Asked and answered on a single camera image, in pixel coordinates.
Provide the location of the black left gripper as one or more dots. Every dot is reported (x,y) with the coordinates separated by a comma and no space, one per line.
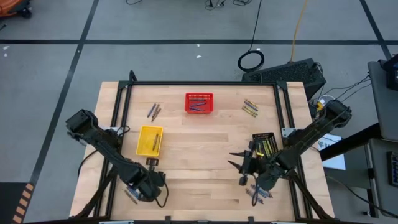
(152,186)

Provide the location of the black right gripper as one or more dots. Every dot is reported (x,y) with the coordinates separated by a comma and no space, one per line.
(253,165)

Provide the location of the black plastic basket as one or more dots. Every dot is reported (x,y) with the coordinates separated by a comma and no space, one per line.
(262,137)

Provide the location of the yellow plastic basket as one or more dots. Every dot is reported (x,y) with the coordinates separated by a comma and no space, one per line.
(144,140)

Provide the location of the red plastic basket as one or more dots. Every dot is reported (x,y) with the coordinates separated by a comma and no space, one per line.
(202,95)

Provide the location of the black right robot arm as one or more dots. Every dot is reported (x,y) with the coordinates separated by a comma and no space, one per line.
(311,133)

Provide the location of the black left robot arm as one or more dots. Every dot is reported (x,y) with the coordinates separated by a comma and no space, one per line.
(102,143)

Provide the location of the yellow tape tag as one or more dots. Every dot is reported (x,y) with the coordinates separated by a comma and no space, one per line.
(260,152)

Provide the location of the yellow plug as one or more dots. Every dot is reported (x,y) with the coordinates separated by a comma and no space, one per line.
(320,107)

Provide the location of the white paper sheet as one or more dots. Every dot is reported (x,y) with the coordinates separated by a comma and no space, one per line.
(337,163)

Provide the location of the black computer case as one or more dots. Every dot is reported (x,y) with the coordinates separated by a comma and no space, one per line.
(289,73)

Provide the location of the black stand beam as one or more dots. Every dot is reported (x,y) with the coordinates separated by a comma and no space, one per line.
(373,132)

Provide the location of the black orange striped mat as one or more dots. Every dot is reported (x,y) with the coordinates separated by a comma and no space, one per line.
(7,202)

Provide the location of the grey metal cart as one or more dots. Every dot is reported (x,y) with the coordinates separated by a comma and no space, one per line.
(382,105)

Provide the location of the black device box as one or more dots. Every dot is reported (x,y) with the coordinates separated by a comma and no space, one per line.
(392,77)

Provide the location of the orange wheeled cart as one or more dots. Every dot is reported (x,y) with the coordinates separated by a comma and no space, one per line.
(9,6)

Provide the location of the black aluminium table frame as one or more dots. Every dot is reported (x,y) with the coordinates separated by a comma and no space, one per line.
(202,83)

